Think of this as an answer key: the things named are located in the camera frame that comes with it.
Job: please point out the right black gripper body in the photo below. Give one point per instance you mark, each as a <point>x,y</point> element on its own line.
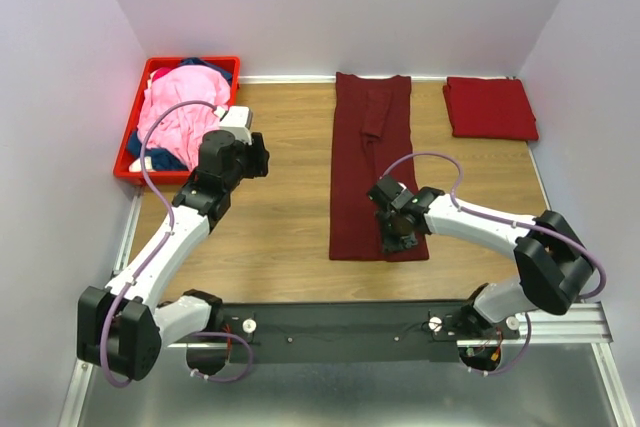
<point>393,237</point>

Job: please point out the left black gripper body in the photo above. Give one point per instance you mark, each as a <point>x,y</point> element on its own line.
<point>251,162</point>

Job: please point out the maroon t shirt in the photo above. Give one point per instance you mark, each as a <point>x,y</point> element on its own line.
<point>371,130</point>

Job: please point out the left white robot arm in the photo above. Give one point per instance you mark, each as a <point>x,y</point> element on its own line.
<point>123,327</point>

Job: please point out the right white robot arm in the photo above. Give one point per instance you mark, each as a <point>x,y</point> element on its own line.
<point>552,264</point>

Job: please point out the pink t shirt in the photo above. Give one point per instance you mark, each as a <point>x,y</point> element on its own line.
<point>179,107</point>

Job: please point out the navy blue t shirt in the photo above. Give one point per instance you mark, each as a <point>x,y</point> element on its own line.
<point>161,160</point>

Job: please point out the white cloth in bin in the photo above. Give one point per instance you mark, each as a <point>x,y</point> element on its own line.
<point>140,164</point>

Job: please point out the red plastic bin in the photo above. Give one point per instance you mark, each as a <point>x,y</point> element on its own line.
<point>124,158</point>

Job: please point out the folded red t shirt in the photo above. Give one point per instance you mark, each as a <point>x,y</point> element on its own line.
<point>489,109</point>

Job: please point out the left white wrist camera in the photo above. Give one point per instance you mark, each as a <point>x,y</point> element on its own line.
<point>236,120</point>

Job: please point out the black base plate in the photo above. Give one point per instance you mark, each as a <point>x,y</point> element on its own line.
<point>334,332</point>

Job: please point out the aluminium frame rail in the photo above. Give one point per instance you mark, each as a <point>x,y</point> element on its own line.
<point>559,372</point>

